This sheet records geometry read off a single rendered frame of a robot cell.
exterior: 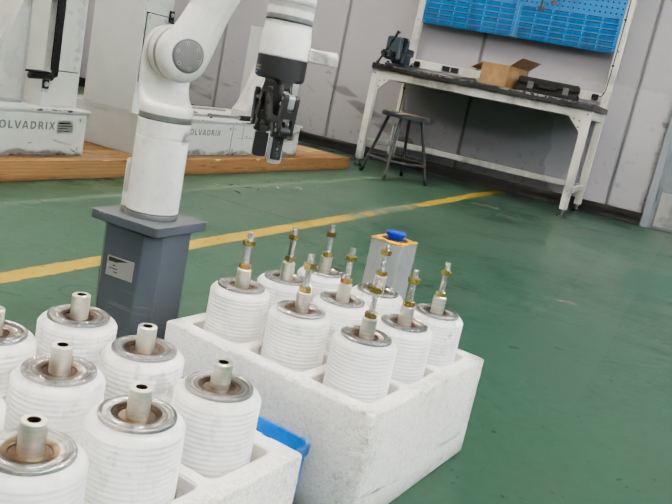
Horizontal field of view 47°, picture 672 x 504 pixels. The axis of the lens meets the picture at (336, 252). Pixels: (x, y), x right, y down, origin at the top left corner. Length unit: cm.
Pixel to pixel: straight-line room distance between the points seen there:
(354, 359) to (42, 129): 231
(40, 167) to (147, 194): 180
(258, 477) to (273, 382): 30
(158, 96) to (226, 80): 592
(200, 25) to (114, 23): 243
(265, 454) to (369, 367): 24
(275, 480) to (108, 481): 20
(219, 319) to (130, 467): 50
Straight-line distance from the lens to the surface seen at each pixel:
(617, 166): 603
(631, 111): 604
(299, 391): 110
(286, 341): 113
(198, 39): 132
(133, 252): 136
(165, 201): 136
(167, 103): 134
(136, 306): 137
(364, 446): 106
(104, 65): 376
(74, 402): 82
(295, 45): 115
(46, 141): 323
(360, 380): 108
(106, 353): 92
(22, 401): 83
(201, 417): 82
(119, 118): 369
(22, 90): 333
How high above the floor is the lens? 60
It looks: 13 degrees down
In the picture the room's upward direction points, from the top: 12 degrees clockwise
